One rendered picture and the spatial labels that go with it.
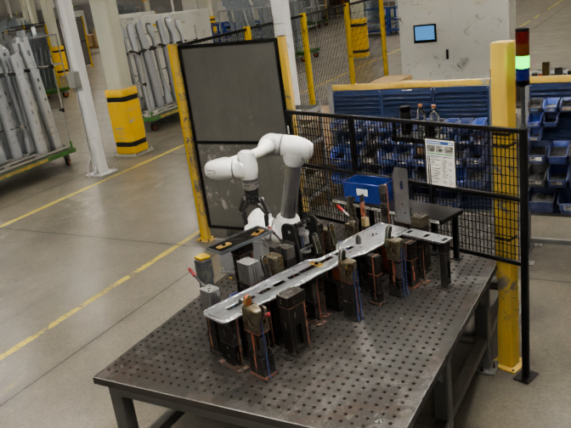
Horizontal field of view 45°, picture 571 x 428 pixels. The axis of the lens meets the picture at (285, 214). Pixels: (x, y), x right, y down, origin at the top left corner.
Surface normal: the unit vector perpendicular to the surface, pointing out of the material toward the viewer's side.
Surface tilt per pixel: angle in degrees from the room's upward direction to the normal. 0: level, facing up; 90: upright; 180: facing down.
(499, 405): 0
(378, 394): 0
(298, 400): 0
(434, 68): 90
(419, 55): 90
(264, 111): 91
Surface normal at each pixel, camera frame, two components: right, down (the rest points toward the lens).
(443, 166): -0.73, 0.31
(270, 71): -0.47, 0.35
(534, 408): -0.12, -0.94
